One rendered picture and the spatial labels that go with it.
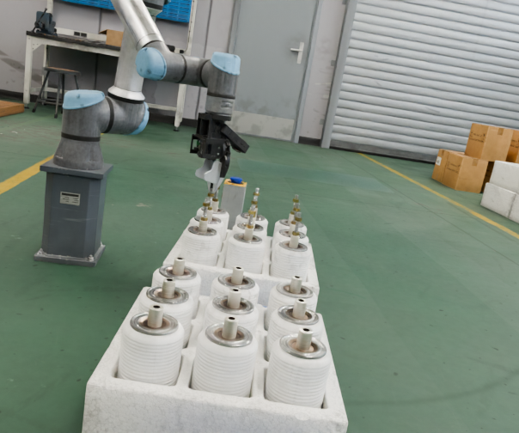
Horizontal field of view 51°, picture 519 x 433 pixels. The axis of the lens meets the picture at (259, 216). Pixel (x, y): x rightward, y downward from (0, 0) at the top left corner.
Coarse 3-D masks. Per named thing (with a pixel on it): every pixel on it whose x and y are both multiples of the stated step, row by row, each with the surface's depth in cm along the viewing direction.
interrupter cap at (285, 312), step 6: (282, 306) 99; (288, 306) 99; (282, 312) 96; (288, 312) 97; (306, 312) 98; (312, 312) 98; (282, 318) 94; (288, 318) 94; (294, 318) 95; (306, 318) 96; (312, 318) 96; (318, 318) 96; (300, 324) 93; (306, 324) 93; (312, 324) 94
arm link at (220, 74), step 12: (216, 60) 136; (228, 60) 135; (240, 60) 138; (204, 72) 139; (216, 72) 136; (228, 72) 136; (216, 84) 137; (228, 84) 137; (216, 96) 137; (228, 96) 138
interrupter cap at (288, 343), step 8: (288, 336) 87; (296, 336) 88; (280, 344) 84; (288, 344) 85; (312, 344) 86; (320, 344) 87; (288, 352) 82; (296, 352) 83; (304, 352) 83; (312, 352) 83; (320, 352) 84
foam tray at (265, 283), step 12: (180, 240) 152; (228, 240) 159; (312, 252) 162; (168, 264) 132; (192, 264) 134; (264, 264) 143; (312, 264) 150; (204, 276) 133; (216, 276) 133; (252, 276) 133; (264, 276) 134; (312, 276) 140; (204, 288) 134; (264, 288) 133; (312, 288) 132; (264, 300) 134
